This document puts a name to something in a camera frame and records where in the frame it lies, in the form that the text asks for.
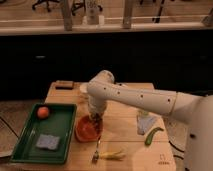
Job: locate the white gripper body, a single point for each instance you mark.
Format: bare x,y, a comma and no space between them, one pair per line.
96,107

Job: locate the dark grape bunch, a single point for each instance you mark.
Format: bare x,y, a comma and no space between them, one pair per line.
96,119

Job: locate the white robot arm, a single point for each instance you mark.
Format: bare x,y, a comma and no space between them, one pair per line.
193,110

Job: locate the red bowl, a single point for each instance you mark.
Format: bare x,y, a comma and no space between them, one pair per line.
88,130

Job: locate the white cup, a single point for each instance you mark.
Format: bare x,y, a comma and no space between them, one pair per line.
83,90

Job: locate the green plastic tray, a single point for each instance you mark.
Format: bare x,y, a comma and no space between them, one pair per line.
59,123

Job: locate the dark brown block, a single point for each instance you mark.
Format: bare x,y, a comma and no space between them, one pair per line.
64,84

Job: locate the white blue cloth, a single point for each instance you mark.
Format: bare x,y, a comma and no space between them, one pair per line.
144,122

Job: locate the metal fork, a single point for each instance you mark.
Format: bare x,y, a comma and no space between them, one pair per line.
96,153

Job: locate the orange fruit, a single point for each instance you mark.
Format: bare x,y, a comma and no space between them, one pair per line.
43,112

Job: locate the blue grey sponge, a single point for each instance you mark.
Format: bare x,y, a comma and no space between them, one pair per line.
49,142

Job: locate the green pepper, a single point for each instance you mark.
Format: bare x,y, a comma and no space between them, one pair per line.
149,138

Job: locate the black office chair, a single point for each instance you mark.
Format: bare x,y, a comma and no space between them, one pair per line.
46,2

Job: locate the wooden post right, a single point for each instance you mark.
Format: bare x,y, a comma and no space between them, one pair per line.
127,14

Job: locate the wooden post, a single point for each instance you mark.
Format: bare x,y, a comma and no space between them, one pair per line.
66,14
127,14

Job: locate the wooden post left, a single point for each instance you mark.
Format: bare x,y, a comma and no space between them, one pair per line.
66,14

